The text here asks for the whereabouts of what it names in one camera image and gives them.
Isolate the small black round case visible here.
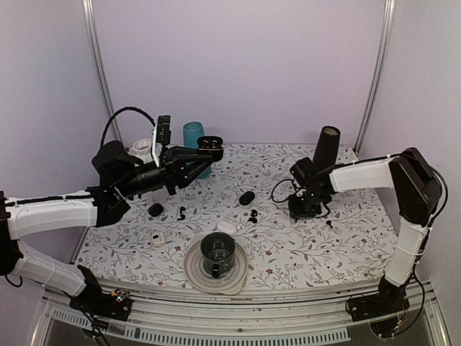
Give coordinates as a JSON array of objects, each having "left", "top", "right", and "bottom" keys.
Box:
[{"left": 148, "top": 203, "right": 164, "bottom": 217}]

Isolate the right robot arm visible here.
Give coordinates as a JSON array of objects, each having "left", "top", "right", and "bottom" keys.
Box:
[{"left": 288, "top": 147, "right": 448, "bottom": 314}]

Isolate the aluminium frame post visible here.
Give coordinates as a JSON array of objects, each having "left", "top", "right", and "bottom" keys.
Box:
[
  {"left": 81, "top": 0, "right": 123, "bottom": 145},
  {"left": 353, "top": 0, "right": 396, "bottom": 156}
]

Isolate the black oval earbud case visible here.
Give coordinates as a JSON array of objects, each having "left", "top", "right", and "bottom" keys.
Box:
[{"left": 238, "top": 191, "right": 255, "bottom": 205}]

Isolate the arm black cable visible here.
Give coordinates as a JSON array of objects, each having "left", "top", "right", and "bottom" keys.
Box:
[
  {"left": 270, "top": 161, "right": 449, "bottom": 221},
  {"left": 100, "top": 106, "right": 158, "bottom": 145}
]

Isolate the dark brown vase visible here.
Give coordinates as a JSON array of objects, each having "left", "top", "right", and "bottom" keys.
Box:
[{"left": 313, "top": 125, "right": 341, "bottom": 170}]

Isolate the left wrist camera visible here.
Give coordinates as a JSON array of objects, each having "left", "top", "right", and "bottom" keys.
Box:
[{"left": 151, "top": 115, "right": 171, "bottom": 167}]

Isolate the grey ceramic plate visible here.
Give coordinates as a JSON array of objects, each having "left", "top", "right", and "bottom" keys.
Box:
[{"left": 184, "top": 236, "right": 249, "bottom": 296}]

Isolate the black case with gold line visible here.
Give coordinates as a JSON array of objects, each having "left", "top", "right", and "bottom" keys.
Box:
[{"left": 197, "top": 136, "right": 223, "bottom": 162}]

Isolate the left aluminium frame post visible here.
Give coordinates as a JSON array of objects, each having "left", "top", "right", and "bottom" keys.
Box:
[{"left": 81, "top": 0, "right": 123, "bottom": 145}]

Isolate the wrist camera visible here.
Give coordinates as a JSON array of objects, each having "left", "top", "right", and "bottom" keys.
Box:
[
  {"left": 290, "top": 157, "right": 318, "bottom": 187},
  {"left": 151, "top": 115, "right": 171, "bottom": 167}
]

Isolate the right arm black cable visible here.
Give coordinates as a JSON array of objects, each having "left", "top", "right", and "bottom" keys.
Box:
[{"left": 270, "top": 161, "right": 449, "bottom": 221}]

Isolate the white ribbed vase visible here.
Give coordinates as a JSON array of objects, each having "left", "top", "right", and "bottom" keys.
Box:
[{"left": 130, "top": 138, "right": 169, "bottom": 204}]

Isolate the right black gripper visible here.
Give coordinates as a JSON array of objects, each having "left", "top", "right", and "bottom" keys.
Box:
[{"left": 288, "top": 189, "right": 326, "bottom": 218}]

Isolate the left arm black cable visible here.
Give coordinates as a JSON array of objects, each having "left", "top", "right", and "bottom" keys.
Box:
[{"left": 100, "top": 106, "right": 158, "bottom": 145}]

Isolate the dark glass mug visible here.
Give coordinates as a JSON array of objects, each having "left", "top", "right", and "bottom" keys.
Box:
[{"left": 200, "top": 232, "right": 236, "bottom": 279}]

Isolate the teal vase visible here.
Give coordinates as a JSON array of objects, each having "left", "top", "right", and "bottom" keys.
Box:
[{"left": 182, "top": 121, "right": 212, "bottom": 179}]

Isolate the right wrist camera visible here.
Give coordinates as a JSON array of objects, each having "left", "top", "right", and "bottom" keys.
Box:
[{"left": 290, "top": 157, "right": 318, "bottom": 187}]

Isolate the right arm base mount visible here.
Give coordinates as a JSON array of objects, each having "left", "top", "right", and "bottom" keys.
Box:
[{"left": 345, "top": 293, "right": 410, "bottom": 321}]

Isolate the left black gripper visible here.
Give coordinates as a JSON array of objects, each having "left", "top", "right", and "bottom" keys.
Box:
[{"left": 117, "top": 146, "right": 213, "bottom": 198}]

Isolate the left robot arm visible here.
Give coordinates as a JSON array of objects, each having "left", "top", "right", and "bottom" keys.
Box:
[{"left": 1, "top": 136, "right": 223, "bottom": 313}]

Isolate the right aluminium frame post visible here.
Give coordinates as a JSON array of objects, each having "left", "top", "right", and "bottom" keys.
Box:
[{"left": 353, "top": 0, "right": 396, "bottom": 156}]

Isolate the cream earbud case left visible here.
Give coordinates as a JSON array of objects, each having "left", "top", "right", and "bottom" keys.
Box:
[{"left": 151, "top": 231, "right": 166, "bottom": 247}]

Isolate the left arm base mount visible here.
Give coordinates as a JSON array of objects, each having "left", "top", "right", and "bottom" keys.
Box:
[{"left": 69, "top": 288, "right": 133, "bottom": 321}]

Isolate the black stem earbud pair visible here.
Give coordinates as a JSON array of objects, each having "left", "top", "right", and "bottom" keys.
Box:
[{"left": 177, "top": 206, "right": 186, "bottom": 221}]

